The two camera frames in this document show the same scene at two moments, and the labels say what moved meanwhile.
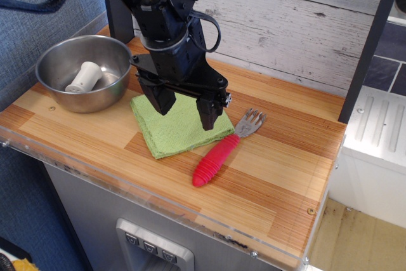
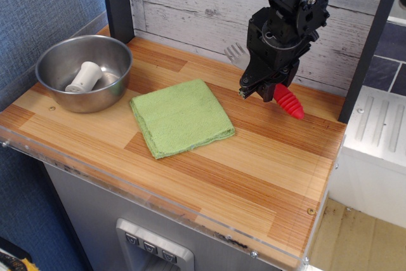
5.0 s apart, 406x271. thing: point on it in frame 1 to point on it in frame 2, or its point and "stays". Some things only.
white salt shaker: x=88 y=73 stays
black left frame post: x=120 y=16 stays
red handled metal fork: x=218 y=155 to x=240 y=57
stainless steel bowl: x=87 y=73 stays
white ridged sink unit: x=369 y=172 stays
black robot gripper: x=177 y=64 to x=274 y=48
